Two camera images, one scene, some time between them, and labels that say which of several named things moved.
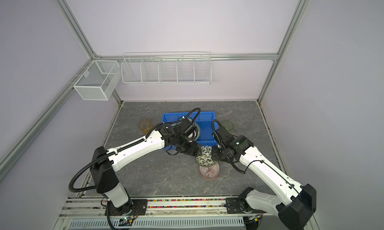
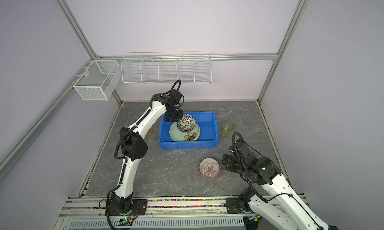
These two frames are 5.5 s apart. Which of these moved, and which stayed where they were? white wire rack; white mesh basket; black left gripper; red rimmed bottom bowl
Moved: black left gripper
Stayed: white wire rack; red rimmed bottom bowl; white mesh basket
